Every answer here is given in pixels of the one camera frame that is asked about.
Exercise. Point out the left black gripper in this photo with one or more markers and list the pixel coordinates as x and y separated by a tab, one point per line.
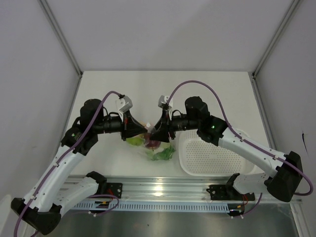
130	127

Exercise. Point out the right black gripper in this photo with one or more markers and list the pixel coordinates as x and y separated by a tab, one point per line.
161	133

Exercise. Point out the red apple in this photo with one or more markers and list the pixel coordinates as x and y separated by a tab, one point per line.
150	144

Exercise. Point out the green apple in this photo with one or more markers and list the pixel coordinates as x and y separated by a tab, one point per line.
135	141

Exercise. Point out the clear pink zip top bag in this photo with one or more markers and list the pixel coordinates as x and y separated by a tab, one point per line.
141	149

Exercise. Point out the green lettuce leaf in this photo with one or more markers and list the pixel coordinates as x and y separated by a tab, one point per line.
161	153

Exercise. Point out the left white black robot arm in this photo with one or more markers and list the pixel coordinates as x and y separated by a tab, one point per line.
45	205

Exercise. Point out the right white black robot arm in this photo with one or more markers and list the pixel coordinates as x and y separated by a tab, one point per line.
282	173

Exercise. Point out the white perforated plastic basket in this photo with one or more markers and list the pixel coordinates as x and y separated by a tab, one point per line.
198	158

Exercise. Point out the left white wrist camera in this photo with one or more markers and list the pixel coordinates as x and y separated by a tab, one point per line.
123	104

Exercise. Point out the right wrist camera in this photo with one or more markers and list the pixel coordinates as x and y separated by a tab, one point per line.
165	102

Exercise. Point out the aluminium mounting rail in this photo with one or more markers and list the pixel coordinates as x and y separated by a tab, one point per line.
161	189

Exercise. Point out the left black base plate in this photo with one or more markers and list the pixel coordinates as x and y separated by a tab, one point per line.
112	189

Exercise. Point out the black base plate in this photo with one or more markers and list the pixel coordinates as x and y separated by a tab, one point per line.
112	189
223	192

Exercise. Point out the white slotted cable duct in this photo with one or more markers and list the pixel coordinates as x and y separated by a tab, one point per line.
204	207

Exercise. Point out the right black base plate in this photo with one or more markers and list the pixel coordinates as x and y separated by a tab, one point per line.
223	192

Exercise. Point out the left aluminium frame post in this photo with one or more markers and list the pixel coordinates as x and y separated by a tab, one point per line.
45	6

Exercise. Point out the aluminium frame post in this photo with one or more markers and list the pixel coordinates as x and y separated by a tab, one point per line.
281	28
45	6

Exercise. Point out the right aluminium frame post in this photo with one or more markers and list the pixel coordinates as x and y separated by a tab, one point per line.
281	28

